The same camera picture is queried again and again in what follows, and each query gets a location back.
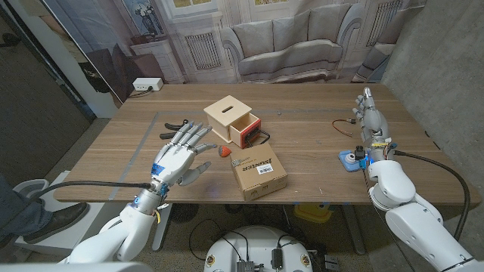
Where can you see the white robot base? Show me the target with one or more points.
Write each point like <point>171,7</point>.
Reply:
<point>257,242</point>

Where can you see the black module on base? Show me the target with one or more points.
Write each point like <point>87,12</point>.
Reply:
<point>277,258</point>

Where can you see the person in jeans dark shoe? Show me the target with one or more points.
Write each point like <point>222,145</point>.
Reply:
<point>22,219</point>

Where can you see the yellow object under table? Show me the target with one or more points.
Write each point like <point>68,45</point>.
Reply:
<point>312,213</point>

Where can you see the wooden box with slot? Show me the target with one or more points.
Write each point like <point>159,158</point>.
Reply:
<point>217,115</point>

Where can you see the grey table leg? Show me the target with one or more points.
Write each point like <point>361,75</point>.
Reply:
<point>353,230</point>

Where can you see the wooden drawer red front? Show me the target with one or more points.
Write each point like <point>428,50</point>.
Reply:
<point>247,126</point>

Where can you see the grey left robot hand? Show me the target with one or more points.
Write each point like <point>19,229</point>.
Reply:
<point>175,162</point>

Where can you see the white power strip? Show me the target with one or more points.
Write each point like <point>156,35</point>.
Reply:
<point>147,84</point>

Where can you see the printed living room backdrop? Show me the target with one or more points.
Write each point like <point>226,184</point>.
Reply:
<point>287,45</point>

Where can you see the small red toy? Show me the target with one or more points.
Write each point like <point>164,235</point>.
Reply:
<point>225,152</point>

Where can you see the black pliers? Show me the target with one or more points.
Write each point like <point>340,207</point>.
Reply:
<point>170,126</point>

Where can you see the white robot torso edge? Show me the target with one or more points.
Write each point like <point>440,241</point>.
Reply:
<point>75,267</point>

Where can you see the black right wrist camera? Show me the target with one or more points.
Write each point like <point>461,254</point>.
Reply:
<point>359,153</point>

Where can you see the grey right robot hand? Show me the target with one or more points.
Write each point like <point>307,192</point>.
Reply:
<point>374,122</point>

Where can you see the grey box on floor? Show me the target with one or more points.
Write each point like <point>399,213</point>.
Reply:
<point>331,263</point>

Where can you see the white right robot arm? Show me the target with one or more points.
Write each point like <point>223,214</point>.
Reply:
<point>412,226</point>

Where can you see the blue toy camera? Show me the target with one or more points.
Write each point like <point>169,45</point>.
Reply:
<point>346,161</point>

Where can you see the brown cardboard package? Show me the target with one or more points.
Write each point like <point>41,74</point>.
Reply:
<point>257,179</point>

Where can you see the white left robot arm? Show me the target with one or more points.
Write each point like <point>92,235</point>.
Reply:
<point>128,234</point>

